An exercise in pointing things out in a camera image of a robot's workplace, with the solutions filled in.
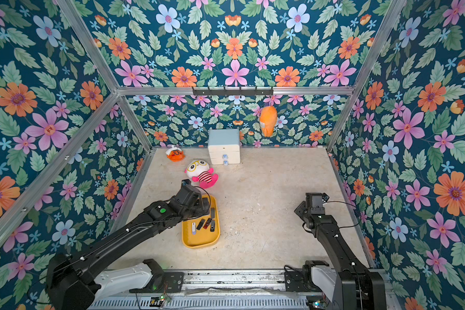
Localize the dark red usb flash drive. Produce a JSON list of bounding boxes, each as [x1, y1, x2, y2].
[[203, 218, 212, 229]]

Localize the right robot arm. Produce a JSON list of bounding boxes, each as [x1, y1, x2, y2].
[[294, 192, 388, 309]]

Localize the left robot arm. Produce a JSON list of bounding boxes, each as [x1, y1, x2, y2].
[[45, 180, 212, 309]]

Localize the yellow plastic storage box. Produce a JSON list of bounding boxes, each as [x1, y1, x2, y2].
[[182, 196, 220, 249]]

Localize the white pink plush toy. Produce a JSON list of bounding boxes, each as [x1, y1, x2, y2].
[[185, 160, 219, 189]]

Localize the small orange tiger toy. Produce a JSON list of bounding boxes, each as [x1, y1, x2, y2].
[[165, 145, 185, 162]]

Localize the white blue mini drawer cabinet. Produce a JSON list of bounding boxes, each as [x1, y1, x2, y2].
[[207, 129, 241, 165]]

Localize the orange hanging plush toy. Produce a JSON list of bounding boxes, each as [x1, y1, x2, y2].
[[259, 106, 278, 137]]

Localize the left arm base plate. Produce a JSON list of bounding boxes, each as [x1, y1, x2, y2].
[[156, 271, 184, 293]]

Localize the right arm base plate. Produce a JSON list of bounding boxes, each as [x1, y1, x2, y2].
[[284, 266, 313, 293]]

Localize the black wall hook rail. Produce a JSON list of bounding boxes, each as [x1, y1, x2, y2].
[[191, 87, 274, 97]]

